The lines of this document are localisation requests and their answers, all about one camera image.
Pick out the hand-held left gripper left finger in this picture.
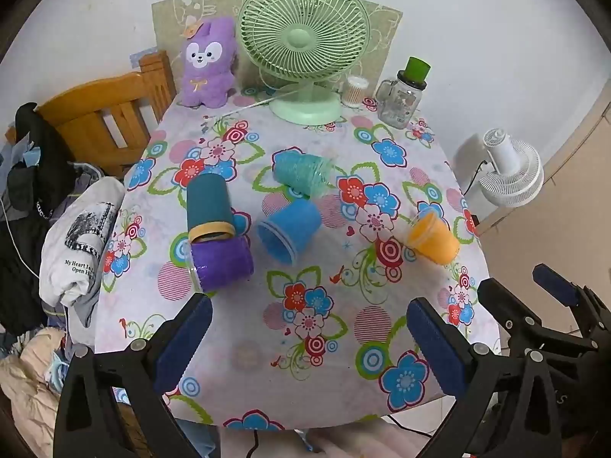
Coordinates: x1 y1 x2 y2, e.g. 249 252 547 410
53 292 214 458

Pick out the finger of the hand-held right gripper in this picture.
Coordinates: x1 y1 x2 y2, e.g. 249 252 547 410
477 277 598 352
532 263 611 340

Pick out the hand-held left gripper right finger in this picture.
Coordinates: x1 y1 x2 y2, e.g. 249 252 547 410
406 297 564 458

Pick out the purple cup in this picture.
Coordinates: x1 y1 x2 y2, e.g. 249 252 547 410
190 235 255 293

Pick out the orange cup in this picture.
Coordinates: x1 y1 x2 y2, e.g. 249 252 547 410
406 211 460 265

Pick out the dark teal cup yellow band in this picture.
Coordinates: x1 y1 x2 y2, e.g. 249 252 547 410
186 173 236 244

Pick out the blue cup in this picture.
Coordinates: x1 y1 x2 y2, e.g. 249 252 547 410
257 199 322 264

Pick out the clear teal cup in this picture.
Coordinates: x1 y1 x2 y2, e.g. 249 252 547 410
272 149 335 200

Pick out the floral tablecloth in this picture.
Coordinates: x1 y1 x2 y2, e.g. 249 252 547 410
94 90 502 432

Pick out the white floor fan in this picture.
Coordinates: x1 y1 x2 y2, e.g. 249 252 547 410
478 129 545 208

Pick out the white printed shirt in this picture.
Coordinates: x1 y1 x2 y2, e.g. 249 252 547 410
39 177 126 342

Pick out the beige cloth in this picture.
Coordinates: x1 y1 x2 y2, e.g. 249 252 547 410
0 327 68 449

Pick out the glass jar with green lid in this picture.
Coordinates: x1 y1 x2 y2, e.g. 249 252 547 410
375 56 432 129

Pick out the black garment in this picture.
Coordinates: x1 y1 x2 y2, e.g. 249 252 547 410
0 102 77 335

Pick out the wooden chair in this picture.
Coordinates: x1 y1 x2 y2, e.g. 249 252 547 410
36 50 177 177

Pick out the cotton swab container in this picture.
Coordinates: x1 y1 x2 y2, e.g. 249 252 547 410
341 75 369 108

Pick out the purple plush toy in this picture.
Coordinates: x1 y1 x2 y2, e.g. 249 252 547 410
178 16 238 108

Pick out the green desk fan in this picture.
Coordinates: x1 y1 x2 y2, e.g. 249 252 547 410
236 0 370 124

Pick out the black floor cable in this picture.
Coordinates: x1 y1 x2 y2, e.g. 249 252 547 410
384 414 437 440

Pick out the black fan cable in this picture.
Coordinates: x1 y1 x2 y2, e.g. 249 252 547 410
461 160 488 196

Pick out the thin white cable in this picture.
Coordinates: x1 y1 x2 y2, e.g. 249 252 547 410
0 200 41 277

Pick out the white fan cable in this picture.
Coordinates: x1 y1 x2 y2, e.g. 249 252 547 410
222 83 299 118

